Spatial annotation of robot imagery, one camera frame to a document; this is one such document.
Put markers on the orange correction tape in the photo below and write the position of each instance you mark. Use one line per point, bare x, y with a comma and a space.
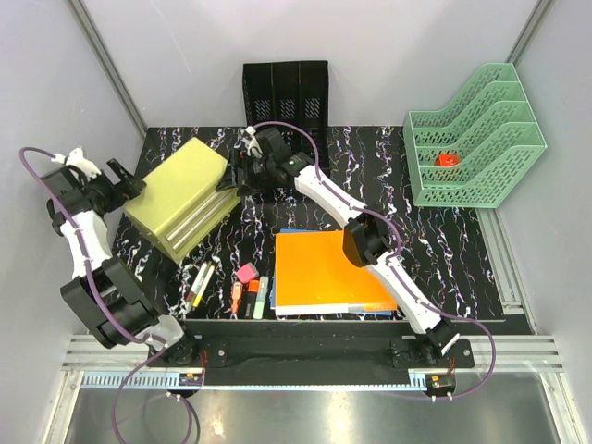
236, 294

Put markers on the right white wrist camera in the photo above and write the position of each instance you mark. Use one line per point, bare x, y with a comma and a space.
253, 148

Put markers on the orange black highlighter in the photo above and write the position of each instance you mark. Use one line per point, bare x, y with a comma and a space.
249, 299

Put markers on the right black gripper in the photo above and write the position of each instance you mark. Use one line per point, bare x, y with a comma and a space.
228, 179

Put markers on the green clear highlighter pen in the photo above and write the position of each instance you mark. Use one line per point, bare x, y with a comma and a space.
186, 299

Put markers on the pink eraser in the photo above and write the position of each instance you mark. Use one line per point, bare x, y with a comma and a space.
247, 273

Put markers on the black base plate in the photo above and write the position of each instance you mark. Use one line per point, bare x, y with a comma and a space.
304, 346

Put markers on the blue folder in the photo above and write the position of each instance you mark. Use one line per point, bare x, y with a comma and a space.
277, 277

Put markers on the aluminium frame rail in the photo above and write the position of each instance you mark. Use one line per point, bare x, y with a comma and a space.
89, 365

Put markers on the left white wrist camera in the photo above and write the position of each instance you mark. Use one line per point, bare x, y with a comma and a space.
76, 158

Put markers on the black magazine file holder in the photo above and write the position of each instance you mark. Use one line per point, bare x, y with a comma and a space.
294, 92

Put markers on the orange folder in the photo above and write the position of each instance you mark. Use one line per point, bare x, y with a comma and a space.
314, 277

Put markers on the yellow-green drawer cabinet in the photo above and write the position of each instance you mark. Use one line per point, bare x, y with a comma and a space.
180, 204

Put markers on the black marble desk mat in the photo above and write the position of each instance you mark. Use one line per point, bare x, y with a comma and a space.
443, 249

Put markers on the pale green highlighter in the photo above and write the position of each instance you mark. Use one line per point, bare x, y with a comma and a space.
259, 305

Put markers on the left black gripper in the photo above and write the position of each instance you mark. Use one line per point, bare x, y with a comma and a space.
129, 188

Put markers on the yellow-capped white marker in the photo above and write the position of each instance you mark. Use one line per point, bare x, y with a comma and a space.
203, 286

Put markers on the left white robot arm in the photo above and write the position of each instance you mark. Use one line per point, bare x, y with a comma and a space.
103, 293

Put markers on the red-capped white marker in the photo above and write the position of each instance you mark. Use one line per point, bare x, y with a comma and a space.
196, 283

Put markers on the green mesh file organizer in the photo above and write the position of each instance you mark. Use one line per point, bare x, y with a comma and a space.
490, 125

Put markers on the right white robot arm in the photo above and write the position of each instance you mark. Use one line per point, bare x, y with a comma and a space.
370, 240

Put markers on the small red object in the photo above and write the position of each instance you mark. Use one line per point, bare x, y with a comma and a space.
447, 160

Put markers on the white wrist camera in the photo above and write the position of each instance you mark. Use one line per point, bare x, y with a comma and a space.
253, 148
76, 158

